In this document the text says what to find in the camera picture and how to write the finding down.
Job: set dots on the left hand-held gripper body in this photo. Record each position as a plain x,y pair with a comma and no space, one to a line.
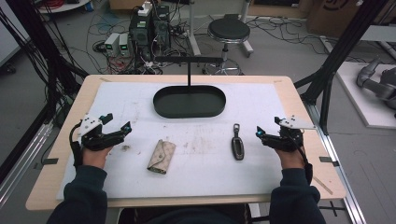
93,138

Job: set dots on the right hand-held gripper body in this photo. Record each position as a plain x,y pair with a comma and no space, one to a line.
288,140

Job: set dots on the black car key fob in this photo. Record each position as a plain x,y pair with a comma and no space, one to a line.
237,149

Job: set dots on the beige key pouch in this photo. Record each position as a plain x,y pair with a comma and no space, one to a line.
162,155

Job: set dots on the black oval tray key stand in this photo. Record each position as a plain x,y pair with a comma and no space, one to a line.
186,102

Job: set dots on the person's left hand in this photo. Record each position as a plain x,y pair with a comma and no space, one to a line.
95,158

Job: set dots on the person's right hand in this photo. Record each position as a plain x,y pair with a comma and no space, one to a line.
292,160

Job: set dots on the black tape strip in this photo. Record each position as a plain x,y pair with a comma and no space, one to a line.
50,161
328,160

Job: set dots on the brown tape strip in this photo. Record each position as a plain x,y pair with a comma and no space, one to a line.
322,185

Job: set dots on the white table mat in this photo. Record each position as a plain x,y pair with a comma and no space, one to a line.
202,177

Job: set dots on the grey power supply unit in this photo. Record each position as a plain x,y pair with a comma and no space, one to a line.
111,43
124,45

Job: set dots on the black tape cross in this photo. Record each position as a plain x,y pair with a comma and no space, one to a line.
333,208

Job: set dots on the white platform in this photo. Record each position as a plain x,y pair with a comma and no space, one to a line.
361,102

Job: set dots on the black computer tower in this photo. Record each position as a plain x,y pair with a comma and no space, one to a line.
162,28
140,34

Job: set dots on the black round stool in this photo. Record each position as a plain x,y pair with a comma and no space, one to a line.
229,29

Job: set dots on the person's torso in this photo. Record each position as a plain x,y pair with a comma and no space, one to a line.
186,216

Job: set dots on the white power strip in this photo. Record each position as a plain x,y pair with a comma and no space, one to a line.
144,9

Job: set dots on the white round table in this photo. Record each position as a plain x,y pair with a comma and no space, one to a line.
65,6

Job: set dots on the cardboard box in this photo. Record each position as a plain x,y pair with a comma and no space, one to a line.
336,15

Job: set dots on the aluminium rail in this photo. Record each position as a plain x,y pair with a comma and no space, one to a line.
339,174
25,161

